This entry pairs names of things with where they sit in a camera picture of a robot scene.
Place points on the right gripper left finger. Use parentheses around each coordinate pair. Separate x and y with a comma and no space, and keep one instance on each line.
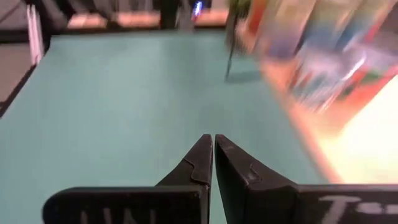
(186,193)

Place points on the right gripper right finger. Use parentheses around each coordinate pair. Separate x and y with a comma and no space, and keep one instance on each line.
(248,193)

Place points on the wooden shelf black legs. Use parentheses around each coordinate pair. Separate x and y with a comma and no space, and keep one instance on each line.
(367,146)

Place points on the potted plant striped pot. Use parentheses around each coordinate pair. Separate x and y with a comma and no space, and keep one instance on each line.
(241,4)

